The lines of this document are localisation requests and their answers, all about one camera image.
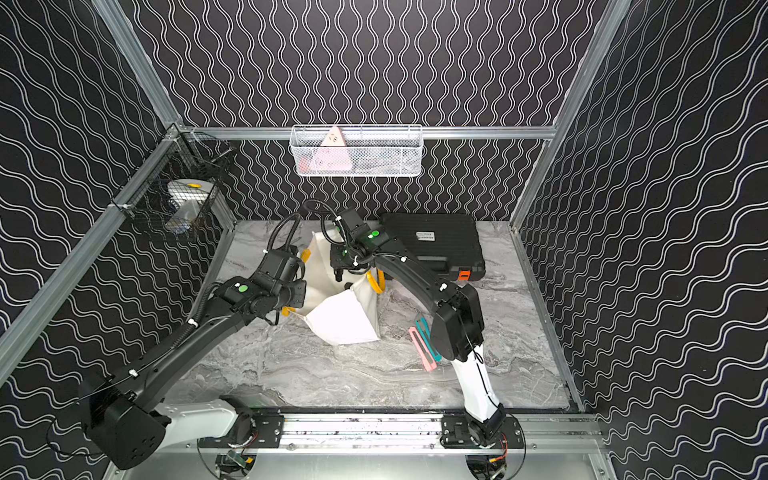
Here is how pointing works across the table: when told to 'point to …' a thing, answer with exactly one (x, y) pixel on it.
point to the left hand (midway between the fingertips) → (295, 283)
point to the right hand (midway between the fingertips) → (335, 259)
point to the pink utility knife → (424, 353)
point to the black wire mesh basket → (173, 194)
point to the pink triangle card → (331, 159)
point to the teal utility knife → (425, 332)
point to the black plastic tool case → (448, 244)
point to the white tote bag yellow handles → (342, 312)
